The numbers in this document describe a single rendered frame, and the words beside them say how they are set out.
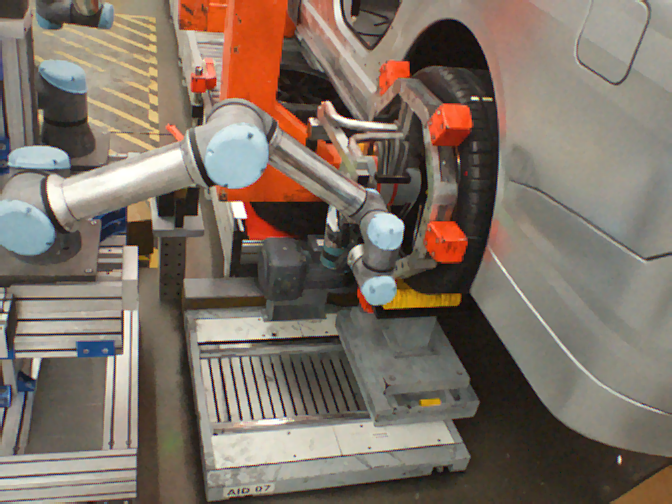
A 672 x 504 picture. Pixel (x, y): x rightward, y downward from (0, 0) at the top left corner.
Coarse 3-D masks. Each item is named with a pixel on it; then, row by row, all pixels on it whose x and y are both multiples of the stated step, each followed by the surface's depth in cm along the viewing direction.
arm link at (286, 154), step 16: (272, 128) 140; (272, 144) 140; (288, 144) 143; (272, 160) 143; (288, 160) 143; (304, 160) 145; (320, 160) 148; (288, 176) 147; (304, 176) 146; (320, 176) 147; (336, 176) 149; (320, 192) 149; (336, 192) 150; (352, 192) 151; (368, 192) 155; (336, 208) 154; (352, 208) 153; (368, 208) 154; (384, 208) 155
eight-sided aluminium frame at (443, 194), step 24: (384, 96) 201; (408, 96) 185; (432, 96) 182; (384, 120) 211; (432, 168) 171; (432, 192) 171; (456, 192) 171; (432, 216) 173; (408, 264) 187; (432, 264) 182
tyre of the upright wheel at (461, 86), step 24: (432, 72) 189; (456, 72) 184; (480, 72) 188; (456, 96) 176; (480, 96) 176; (480, 120) 172; (480, 144) 169; (480, 168) 168; (480, 192) 169; (480, 216) 171; (480, 240) 174; (456, 264) 178; (432, 288) 191; (456, 288) 190
